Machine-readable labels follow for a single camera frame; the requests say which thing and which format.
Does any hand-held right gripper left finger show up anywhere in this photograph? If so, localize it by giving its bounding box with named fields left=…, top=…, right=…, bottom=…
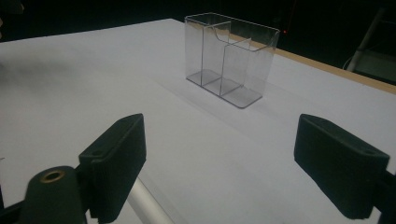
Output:
left=78, top=113, right=148, bottom=224

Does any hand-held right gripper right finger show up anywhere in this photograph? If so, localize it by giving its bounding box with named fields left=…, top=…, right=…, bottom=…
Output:
left=293, top=113, right=390, bottom=220

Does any clear plastic compartment organizer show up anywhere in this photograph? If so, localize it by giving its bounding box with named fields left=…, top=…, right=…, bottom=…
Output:
left=184, top=12, right=281, bottom=110

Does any silver metal rod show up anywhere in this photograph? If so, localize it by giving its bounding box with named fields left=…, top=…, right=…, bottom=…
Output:
left=126, top=176, right=176, bottom=224

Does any metal stand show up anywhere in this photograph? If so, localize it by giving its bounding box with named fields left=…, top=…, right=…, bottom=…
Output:
left=343, top=7, right=396, bottom=85

